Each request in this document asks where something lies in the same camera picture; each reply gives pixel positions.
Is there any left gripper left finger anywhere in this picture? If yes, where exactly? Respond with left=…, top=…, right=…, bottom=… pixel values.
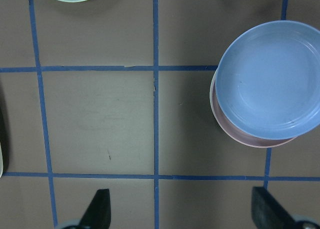
left=77, top=189, right=111, bottom=229

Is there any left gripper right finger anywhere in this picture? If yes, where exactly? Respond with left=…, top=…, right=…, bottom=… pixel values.
left=251, top=186, right=296, bottom=229

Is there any pink plate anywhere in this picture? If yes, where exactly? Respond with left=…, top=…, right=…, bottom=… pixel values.
left=209, top=73, right=296, bottom=148

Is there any blue plate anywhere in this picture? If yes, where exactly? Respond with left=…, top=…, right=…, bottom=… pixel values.
left=215, top=20, right=320, bottom=140

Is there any white toaster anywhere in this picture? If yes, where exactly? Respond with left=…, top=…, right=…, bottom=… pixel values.
left=0, top=143, right=4, bottom=178

